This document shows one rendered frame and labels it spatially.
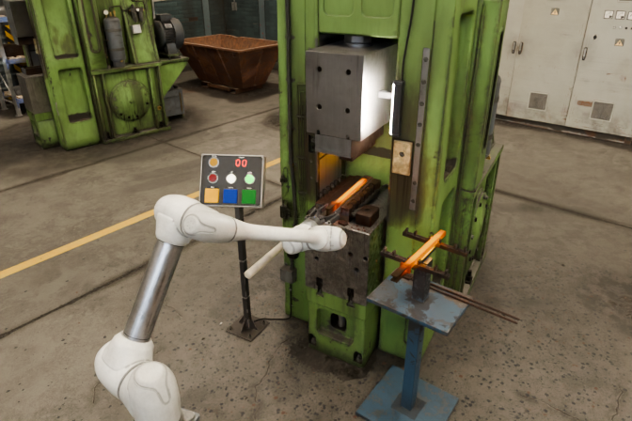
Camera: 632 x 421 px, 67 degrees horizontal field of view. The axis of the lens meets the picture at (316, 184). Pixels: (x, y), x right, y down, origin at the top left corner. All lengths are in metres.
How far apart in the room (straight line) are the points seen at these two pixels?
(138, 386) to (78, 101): 5.29
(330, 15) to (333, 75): 0.30
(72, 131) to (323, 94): 4.85
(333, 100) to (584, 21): 5.28
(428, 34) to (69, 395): 2.62
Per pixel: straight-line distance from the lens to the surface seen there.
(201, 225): 1.68
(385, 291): 2.33
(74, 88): 6.72
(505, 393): 3.02
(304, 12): 2.45
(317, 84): 2.30
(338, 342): 2.91
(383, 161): 2.81
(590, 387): 3.24
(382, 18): 2.27
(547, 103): 7.42
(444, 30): 2.20
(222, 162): 2.61
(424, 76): 2.24
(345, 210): 2.46
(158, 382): 1.80
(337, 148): 2.34
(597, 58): 7.20
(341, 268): 2.57
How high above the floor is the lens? 2.12
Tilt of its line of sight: 25 degrees down
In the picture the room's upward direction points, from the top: straight up
